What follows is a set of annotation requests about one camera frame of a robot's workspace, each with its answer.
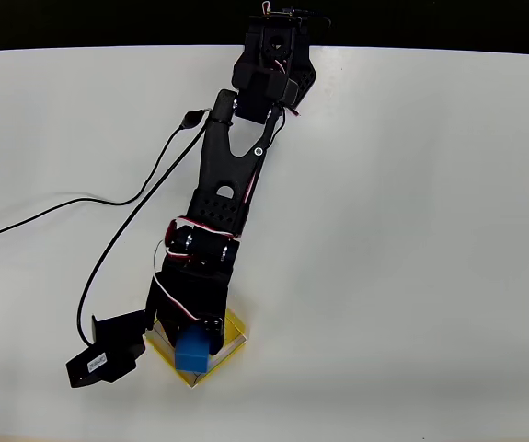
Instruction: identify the black camera on gripper mount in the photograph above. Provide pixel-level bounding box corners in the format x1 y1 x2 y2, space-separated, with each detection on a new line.
64 309 148 390

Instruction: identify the black camera cable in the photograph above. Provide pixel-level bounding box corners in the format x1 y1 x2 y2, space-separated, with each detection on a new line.
76 120 210 345

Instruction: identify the blue cube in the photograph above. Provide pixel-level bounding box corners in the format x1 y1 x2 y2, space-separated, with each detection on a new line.
174 323 213 374

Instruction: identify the yellow square tray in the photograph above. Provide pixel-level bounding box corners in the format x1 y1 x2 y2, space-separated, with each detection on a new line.
144 307 249 390

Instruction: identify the black cable with plug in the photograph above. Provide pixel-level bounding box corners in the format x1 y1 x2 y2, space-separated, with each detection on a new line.
0 107 213 246

